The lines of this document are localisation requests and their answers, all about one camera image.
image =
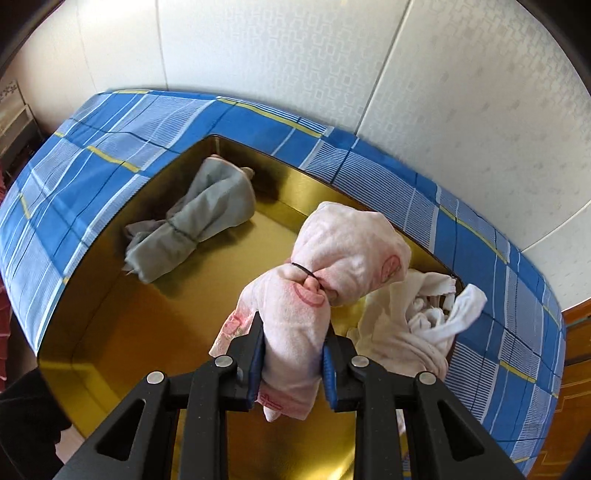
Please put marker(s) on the grey cloth bundle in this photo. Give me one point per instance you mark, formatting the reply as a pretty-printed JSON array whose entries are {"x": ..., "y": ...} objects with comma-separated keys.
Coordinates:
[{"x": 207, "y": 207}]

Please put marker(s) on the gold tin box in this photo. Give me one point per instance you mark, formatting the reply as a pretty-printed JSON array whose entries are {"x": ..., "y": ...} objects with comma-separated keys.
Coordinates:
[{"x": 138, "y": 323}]

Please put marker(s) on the light side cabinet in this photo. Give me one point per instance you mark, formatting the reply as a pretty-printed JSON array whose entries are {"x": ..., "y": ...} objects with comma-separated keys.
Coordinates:
[{"x": 16, "y": 129}]

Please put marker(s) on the white cloth bundle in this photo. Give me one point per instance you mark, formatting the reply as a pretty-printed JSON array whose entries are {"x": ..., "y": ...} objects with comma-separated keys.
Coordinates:
[{"x": 429, "y": 323}]

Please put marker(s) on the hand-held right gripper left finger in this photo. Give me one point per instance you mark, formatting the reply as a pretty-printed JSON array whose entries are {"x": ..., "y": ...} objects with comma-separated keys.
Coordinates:
[{"x": 256, "y": 360}]

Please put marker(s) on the pink towel bundle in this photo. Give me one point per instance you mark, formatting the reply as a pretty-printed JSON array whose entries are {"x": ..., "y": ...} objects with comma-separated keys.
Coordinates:
[{"x": 341, "y": 249}]

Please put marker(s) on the blue plaid tablecloth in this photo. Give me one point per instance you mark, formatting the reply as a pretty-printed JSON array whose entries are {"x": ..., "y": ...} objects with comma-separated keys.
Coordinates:
[{"x": 92, "y": 138}]

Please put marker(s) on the wooden door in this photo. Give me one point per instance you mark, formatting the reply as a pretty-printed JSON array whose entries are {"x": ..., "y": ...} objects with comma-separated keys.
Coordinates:
[{"x": 577, "y": 346}]

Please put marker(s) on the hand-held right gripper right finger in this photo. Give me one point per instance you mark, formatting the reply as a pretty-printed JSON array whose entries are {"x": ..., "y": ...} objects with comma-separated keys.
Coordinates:
[{"x": 327, "y": 369}]

